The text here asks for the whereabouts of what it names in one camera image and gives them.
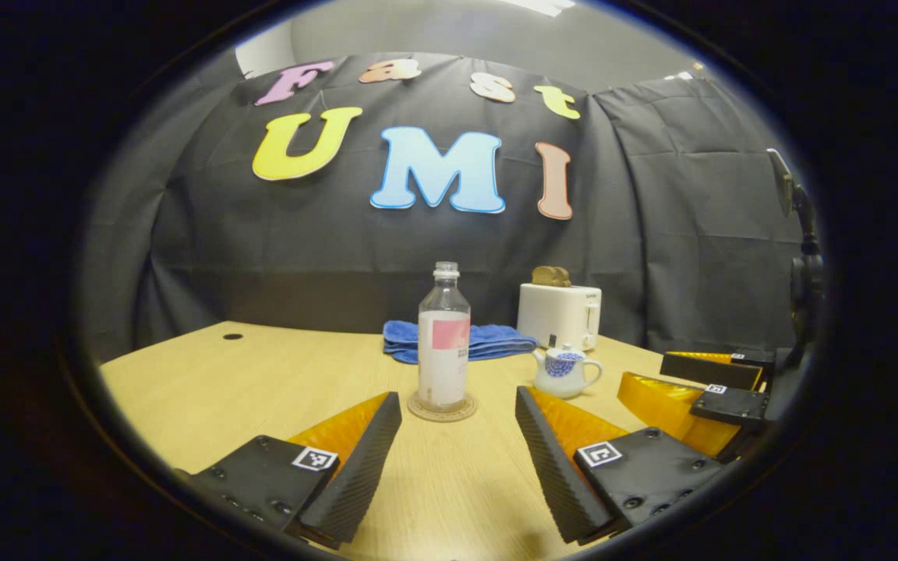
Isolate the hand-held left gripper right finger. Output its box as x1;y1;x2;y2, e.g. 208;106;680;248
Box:
514;386;724;546

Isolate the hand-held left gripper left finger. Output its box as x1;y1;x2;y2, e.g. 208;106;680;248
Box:
175;391;403;550

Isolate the round wooden coaster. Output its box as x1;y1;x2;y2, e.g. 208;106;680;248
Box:
408;391;479;423

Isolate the clear plastic water bottle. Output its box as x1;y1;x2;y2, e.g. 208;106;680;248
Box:
418;261;472;412

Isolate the folded blue towel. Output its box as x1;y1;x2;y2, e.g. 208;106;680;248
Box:
384;320;539;365

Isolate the white toaster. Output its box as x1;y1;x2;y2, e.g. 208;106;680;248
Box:
517;282;603;351

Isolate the large ceiling light panel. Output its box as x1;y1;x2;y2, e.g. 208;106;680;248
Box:
507;0;576;18

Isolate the black camera stand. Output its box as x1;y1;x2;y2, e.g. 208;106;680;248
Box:
765;146;826;351

